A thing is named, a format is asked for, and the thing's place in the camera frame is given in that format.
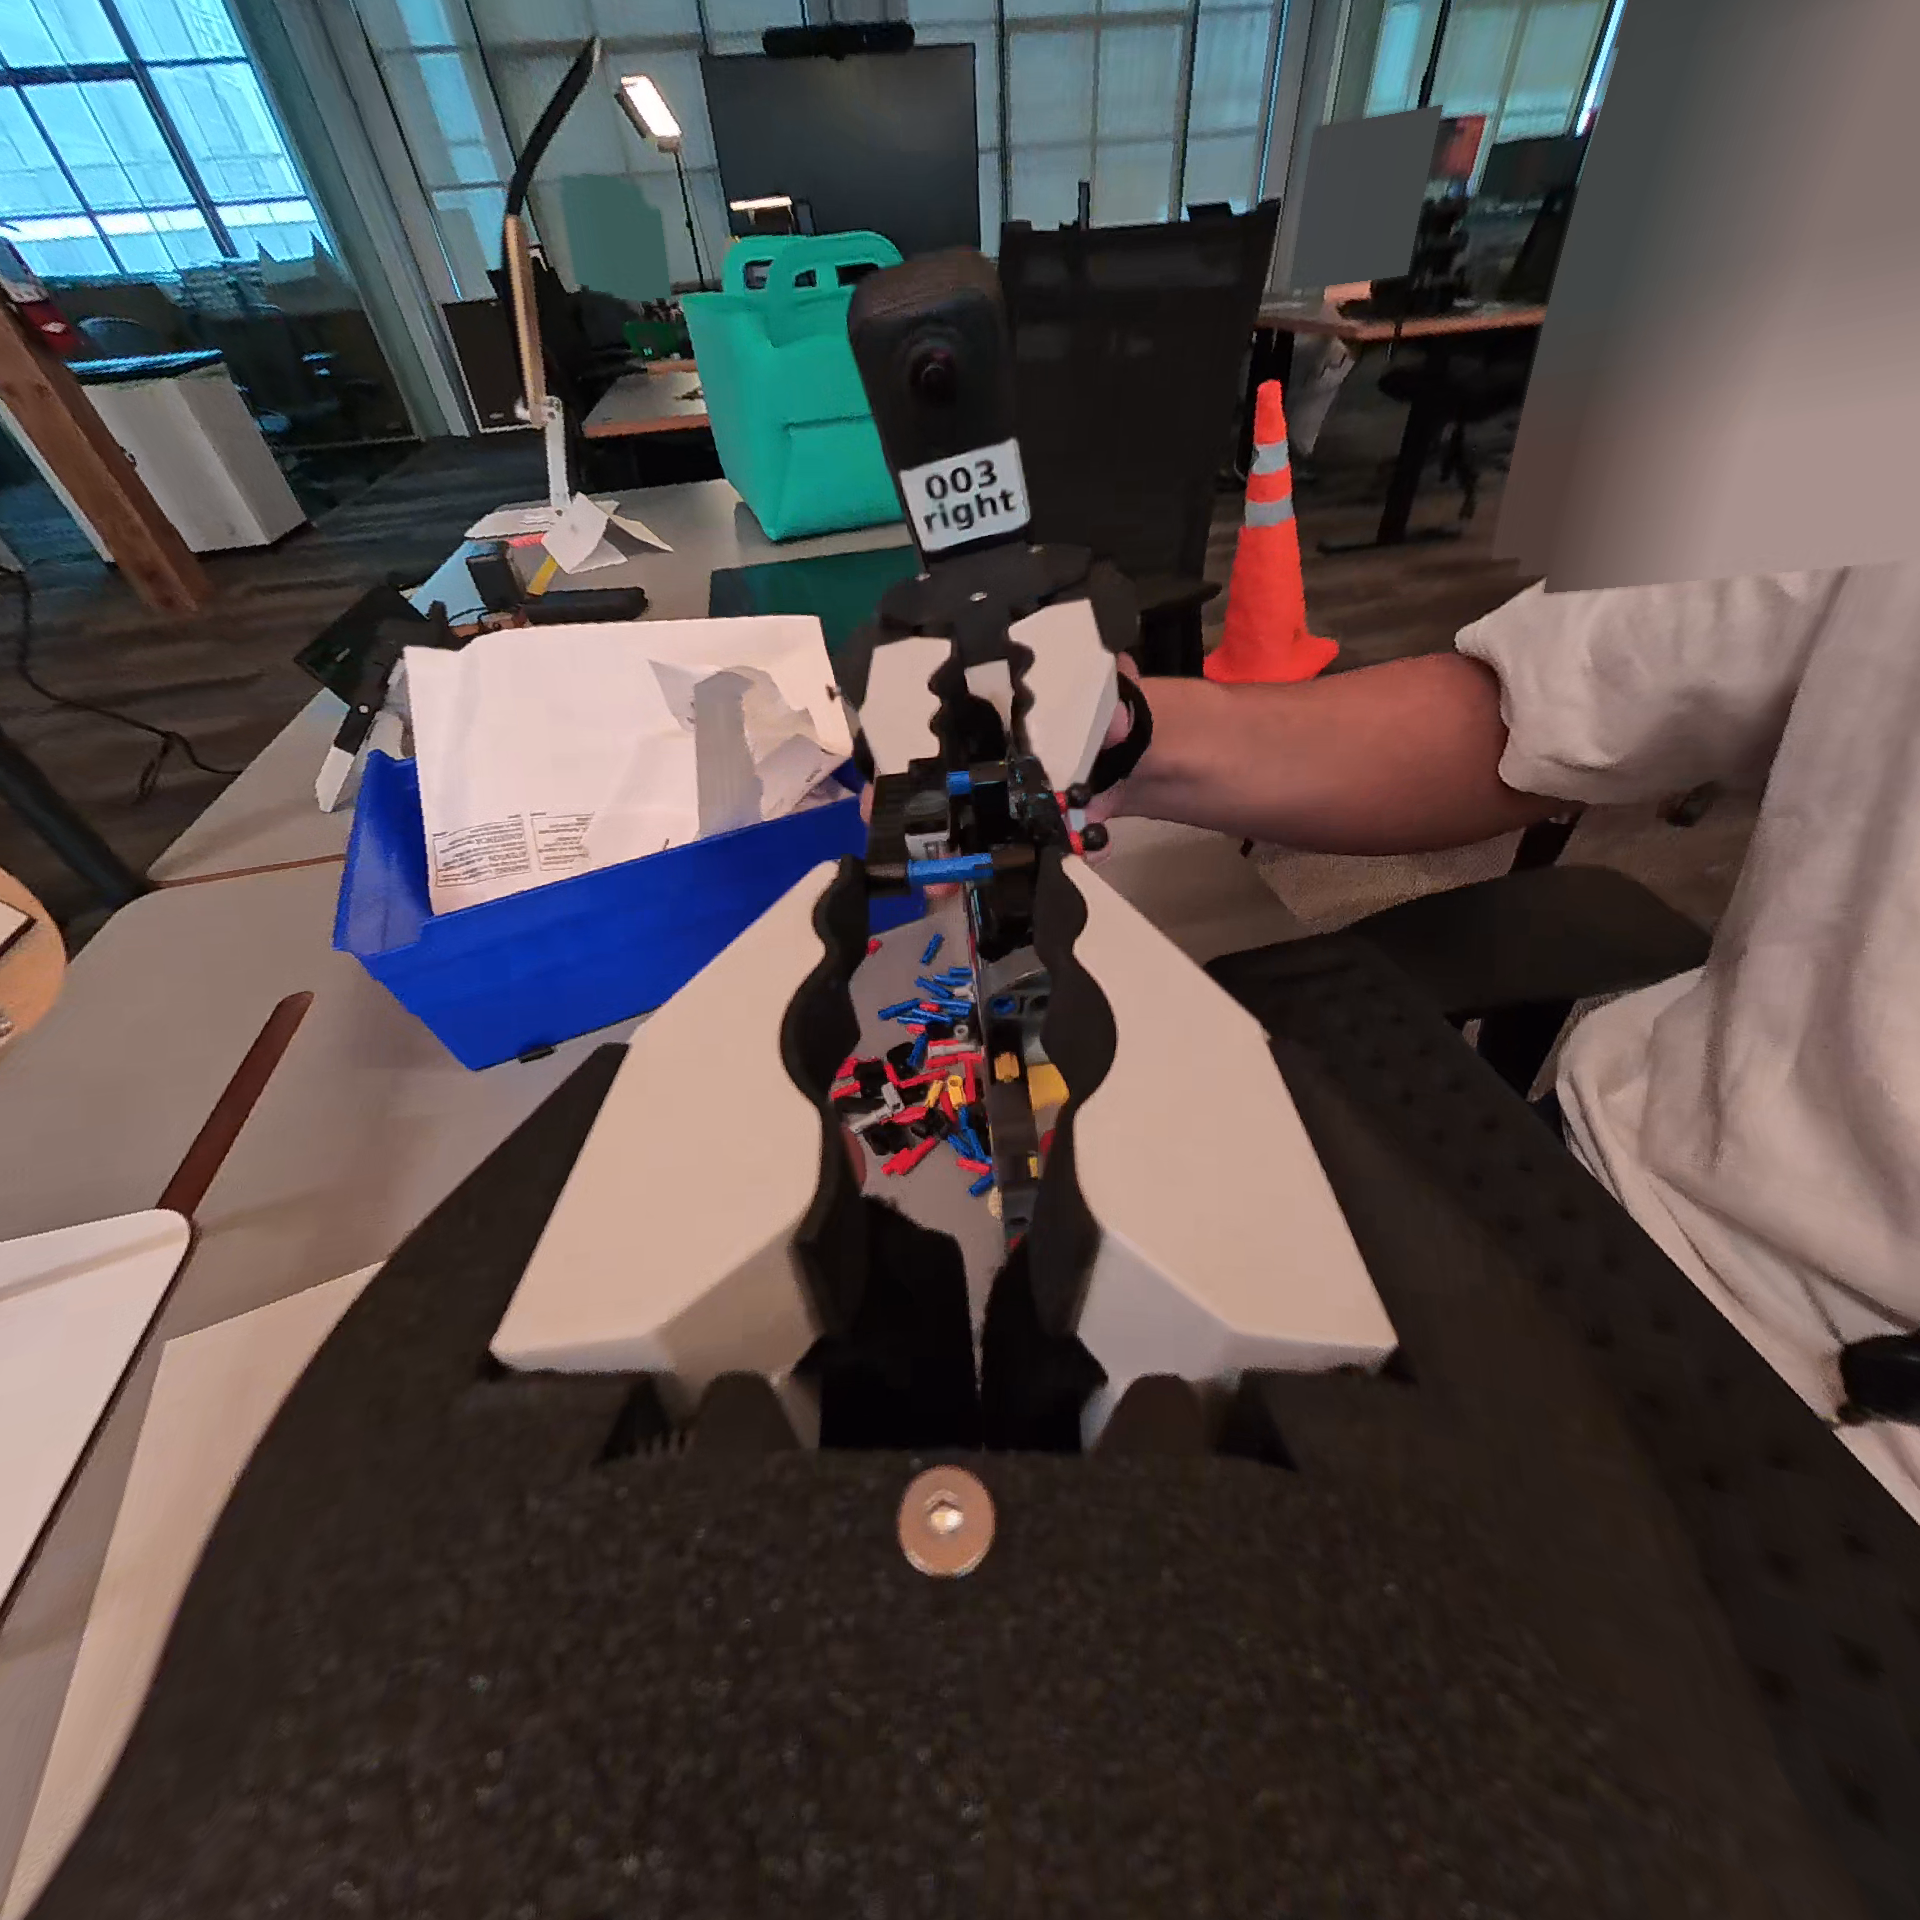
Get black mesh office chair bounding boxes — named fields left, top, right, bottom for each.
left=996, top=200, right=1285, bottom=680

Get folded white paper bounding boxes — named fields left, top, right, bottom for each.
left=463, top=495, right=675, bottom=576

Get person's right forearm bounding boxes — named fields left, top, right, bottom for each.
left=1184, top=651, right=1580, bottom=859

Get white cabinet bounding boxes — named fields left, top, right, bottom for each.
left=65, top=349, right=308, bottom=558

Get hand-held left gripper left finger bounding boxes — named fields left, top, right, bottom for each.
left=492, top=861, right=876, bottom=1420

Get blue plastic bin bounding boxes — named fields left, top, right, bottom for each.
left=333, top=750, right=932, bottom=1073

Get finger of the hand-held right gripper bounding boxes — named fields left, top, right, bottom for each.
left=853, top=638, right=955, bottom=782
left=1017, top=597, right=1124, bottom=792

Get crumpled white paper bags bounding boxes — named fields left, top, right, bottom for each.
left=403, top=614, right=860, bottom=916

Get teal felt bag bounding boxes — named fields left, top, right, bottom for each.
left=680, top=229, right=916, bottom=543

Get grey monitor back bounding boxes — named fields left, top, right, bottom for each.
left=1287, top=107, right=1444, bottom=296

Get dark green mat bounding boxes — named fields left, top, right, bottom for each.
left=704, top=545, right=923, bottom=623

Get red fire extinguisher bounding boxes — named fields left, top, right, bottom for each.
left=0, top=239, right=70, bottom=361

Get large black wall screen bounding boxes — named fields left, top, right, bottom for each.
left=700, top=40, right=980, bottom=267

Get person's right hand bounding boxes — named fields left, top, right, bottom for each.
left=1105, top=662, right=1204, bottom=825

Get grid pane window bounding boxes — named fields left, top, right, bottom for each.
left=0, top=0, right=336, bottom=281

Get black badge reel lanyard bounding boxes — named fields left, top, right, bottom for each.
left=1838, top=1333, right=1920, bottom=1425

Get orange traffic cone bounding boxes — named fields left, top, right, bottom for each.
left=1201, top=379, right=1341, bottom=687

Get black lego beam blue pins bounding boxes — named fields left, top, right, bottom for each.
left=863, top=756, right=999, bottom=888

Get black tilted panel stand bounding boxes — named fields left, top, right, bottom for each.
left=292, top=583, right=452, bottom=815

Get grey lego chassis assembly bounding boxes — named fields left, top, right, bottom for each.
left=959, top=756, right=1116, bottom=1251

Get pile of lego pins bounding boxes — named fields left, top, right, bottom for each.
left=829, top=929, right=999, bottom=1203

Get black cable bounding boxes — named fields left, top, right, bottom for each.
left=0, top=576, right=249, bottom=782

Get curved black and wood stand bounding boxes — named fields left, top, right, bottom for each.
left=496, top=37, right=606, bottom=515

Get lego instruction booklet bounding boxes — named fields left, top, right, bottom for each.
left=0, top=1259, right=385, bottom=1876

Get wooden office desk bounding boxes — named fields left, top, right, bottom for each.
left=1253, top=292, right=1547, bottom=549

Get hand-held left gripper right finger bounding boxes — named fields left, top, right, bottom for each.
left=1025, top=861, right=1400, bottom=1433

